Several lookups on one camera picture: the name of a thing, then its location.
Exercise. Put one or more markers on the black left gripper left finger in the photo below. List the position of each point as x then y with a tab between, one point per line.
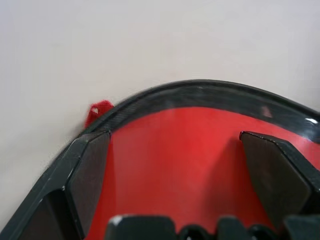
82	170

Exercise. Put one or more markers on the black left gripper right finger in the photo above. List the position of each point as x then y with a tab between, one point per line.
275	175

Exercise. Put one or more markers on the red table tennis paddle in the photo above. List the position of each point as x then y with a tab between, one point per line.
175	162

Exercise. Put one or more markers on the black clear paddle case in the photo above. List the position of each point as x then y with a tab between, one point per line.
200	92

